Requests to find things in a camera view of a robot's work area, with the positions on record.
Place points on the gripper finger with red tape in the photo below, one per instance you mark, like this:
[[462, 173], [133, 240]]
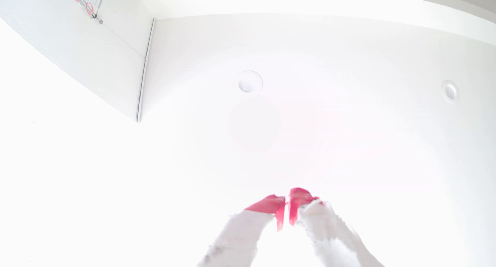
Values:
[[329, 232], [240, 236]]

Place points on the round recessed ceiling light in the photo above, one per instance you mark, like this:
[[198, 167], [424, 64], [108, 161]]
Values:
[[250, 81], [450, 91]]

